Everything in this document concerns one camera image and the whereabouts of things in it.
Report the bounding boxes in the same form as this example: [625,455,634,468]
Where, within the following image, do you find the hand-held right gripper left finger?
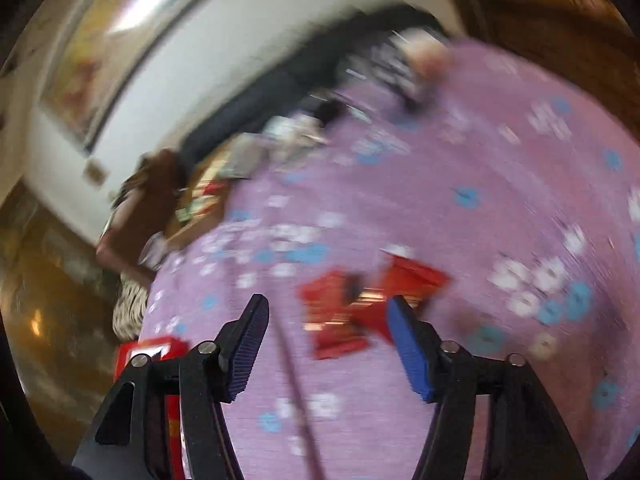
[72,293,271,480]

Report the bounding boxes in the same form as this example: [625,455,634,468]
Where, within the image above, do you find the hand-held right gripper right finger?
[386,295,590,480]

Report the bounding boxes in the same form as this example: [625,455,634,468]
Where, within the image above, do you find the red box with white inside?
[114,339,190,480]

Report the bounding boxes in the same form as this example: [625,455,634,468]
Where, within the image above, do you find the large red snack packet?
[299,269,372,361]

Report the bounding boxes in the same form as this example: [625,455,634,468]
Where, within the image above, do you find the striped cushion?
[112,277,153,341]

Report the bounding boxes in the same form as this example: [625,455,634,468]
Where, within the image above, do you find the brown cardboard tray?
[165,142,251,252]

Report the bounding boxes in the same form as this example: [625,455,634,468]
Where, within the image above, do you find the clear plastic cup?
[139,232,170,268]

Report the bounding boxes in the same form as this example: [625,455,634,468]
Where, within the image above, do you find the purple floral tablecloth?
[112,35,640,480]

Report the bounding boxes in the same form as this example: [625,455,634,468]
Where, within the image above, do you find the brown chair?
[96,150,188,281]

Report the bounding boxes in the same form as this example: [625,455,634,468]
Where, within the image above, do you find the black object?
[310,97,346,123]

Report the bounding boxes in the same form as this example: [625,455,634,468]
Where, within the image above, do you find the dark sofa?
[180,2,441,161]

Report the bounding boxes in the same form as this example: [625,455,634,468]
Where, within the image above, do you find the wooden cabinet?
[435,0,640,81]

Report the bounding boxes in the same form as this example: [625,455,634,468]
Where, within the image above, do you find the thin dark cable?
[272,310,327,480]

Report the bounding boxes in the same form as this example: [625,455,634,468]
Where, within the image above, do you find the small wall frame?
[82,159,110,187]

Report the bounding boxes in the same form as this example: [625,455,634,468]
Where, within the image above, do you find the framed wall painting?
[39,0,223,155]

